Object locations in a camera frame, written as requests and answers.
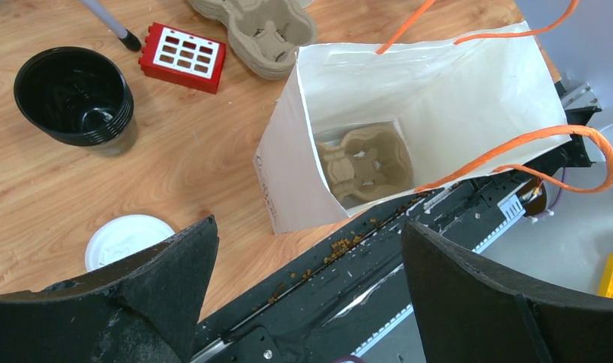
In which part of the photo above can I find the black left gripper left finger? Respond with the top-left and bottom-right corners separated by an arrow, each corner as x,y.
0,216 -> 219,362

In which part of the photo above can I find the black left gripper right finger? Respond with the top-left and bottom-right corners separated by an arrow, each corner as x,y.
401,220 -> 613,362

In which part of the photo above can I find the single brown pulp cup carrier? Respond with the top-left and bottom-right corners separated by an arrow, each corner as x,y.
316,123 -> 413,202

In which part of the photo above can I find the paper bag with orange handles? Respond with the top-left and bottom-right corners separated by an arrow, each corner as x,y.
252,0 -> 613,237

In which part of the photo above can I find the dark cup of coffee beans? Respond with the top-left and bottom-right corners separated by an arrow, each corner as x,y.
14,46 -> 138,157

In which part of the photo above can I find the red white block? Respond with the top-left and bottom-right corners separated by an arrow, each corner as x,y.
138,23 -> 227,95

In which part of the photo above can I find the silver tripod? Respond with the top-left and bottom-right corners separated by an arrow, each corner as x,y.
80,0 -> 141,52

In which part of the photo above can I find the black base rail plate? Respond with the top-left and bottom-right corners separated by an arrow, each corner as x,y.
188,82 -> 603,363

